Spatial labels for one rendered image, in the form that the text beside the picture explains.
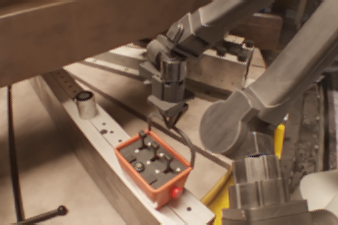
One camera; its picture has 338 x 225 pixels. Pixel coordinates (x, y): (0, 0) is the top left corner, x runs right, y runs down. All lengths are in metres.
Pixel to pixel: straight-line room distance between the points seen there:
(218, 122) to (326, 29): 0.19
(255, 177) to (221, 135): 0.07
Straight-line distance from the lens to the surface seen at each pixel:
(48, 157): 1.46
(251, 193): 0.32
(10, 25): 0.96
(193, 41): 0.51
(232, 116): 0.34
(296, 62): 0.34
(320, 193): 0.49
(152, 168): 0.67
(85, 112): 1.00
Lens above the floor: 1.32
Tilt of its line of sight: 38 degrees down
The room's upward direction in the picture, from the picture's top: 3 degrees clockwise
